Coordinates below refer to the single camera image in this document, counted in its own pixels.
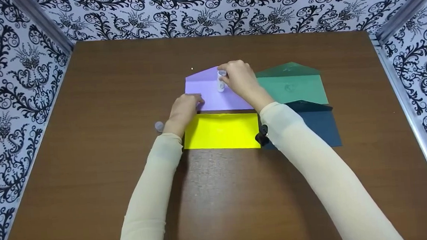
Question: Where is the person's left hand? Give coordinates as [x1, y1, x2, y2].
[160, 92, 207, 139]

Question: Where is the person's right hand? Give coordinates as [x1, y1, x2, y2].
[217, 58, 276, 115]

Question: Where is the white glue stick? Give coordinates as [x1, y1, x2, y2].
[216, 69, 228, 93]

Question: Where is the purple envelope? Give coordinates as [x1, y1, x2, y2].
[183, 63, 255, 114]

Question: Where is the person's left forearm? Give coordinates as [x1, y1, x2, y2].
[106, 132, 191, 240]

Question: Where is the person's right forearm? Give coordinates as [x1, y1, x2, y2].
[258, 93, 406, 240]

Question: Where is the yellow envelope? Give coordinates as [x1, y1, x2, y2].
[182, 110, 262, 154]

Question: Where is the green envelope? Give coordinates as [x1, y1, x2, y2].
[254, 59, 329, 110]

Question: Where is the dark blue envelope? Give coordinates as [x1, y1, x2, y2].
[259, 98, 343, 152]

